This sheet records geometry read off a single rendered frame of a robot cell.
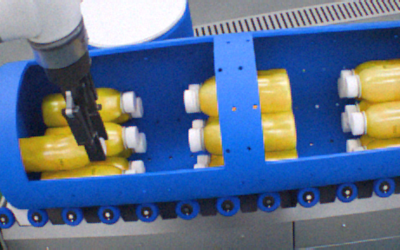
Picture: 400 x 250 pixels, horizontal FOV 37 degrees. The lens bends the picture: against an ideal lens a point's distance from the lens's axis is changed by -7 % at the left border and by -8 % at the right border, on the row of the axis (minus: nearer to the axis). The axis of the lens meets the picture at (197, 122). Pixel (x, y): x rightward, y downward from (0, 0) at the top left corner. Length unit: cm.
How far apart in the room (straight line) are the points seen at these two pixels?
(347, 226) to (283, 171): 26
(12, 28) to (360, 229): 77
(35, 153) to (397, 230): 72
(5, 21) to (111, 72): 44
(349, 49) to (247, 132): 34
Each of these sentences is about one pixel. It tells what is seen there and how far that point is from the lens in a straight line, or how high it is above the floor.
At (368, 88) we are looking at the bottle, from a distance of 108.
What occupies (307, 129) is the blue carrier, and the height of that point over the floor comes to 97.
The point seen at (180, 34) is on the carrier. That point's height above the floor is 100.
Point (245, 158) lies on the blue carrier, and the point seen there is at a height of 114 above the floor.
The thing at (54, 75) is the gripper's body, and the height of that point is 132.
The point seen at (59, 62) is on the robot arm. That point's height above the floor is 135.
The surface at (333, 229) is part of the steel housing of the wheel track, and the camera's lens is 122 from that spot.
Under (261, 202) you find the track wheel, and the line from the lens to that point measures 115.
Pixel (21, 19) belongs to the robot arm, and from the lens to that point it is 84.
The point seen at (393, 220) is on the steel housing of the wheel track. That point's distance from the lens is 124.
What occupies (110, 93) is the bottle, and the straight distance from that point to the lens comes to 116.
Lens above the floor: 192
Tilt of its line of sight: 48 degrees down
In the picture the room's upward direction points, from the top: 12 degrees counter-clockwise
